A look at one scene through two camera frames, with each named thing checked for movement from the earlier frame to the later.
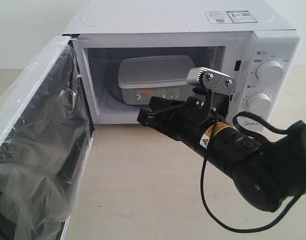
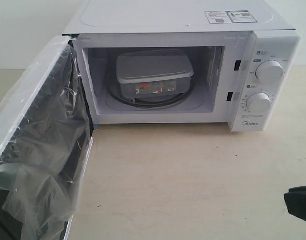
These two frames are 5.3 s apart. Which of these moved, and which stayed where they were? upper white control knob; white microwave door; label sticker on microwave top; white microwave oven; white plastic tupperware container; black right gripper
Moved: white plastic tupperware container; black right gripper
Stayed: upper white control knob; label sticker on microwave top; white microwave door; white microwave oven
